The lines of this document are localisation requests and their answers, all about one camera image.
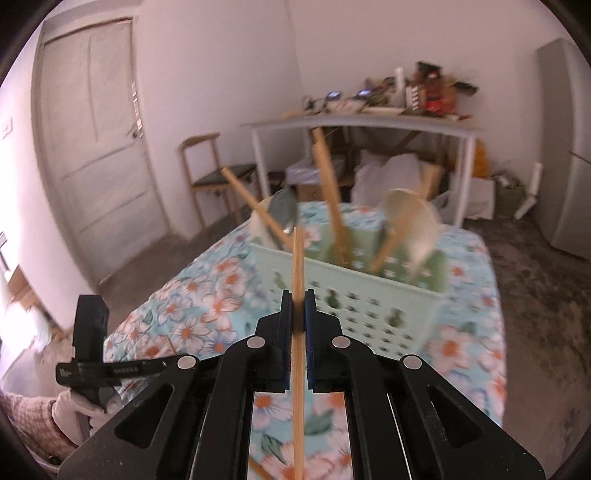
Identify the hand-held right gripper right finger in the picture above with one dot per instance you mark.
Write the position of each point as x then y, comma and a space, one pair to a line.
310, 341

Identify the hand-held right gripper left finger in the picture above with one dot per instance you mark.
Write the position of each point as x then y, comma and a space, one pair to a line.
286, 341

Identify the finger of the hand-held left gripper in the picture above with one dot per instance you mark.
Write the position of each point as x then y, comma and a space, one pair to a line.
159, 364

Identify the mint green utensil holder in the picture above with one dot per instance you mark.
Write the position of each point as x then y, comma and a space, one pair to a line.
369, 300

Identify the metal spoon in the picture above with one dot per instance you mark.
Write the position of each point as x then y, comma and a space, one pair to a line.
284, 210

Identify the person's left forearm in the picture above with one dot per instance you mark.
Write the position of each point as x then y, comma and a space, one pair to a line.
32, 424

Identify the person's left hand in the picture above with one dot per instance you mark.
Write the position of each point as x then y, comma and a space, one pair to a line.
87, 415

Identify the floral blue blanket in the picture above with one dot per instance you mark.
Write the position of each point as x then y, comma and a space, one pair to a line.
194, 304

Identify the cardboard box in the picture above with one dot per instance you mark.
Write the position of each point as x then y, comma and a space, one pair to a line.
308, 191

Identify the white door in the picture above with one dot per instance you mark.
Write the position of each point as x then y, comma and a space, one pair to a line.
101, 152

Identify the wooden chair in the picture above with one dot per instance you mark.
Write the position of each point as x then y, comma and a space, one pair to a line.
207, 177

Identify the white plastic bag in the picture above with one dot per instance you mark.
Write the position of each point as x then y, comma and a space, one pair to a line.
397, 173

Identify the white box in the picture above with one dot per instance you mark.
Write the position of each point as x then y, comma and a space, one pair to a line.
481, 198

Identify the white table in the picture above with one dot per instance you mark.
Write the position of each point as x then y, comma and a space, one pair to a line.
369, 125

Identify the green sack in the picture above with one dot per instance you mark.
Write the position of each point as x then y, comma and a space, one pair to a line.
510, 198

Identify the orange plastic bag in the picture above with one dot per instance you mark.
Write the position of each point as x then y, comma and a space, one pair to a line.
480, 159

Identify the metal cup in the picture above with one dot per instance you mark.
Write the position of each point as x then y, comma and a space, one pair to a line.
414, 98

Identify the white pipe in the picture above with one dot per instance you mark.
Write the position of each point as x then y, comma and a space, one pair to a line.
531, 189

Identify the tall clear bottle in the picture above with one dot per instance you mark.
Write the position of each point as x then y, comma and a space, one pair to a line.
399, 87

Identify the red label bottle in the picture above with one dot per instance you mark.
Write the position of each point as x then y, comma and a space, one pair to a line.
438, 94

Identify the grey refrigerator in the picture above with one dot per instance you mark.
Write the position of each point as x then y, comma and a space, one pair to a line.
568, 152

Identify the light switch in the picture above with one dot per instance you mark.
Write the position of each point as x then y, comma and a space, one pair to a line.
7, 129

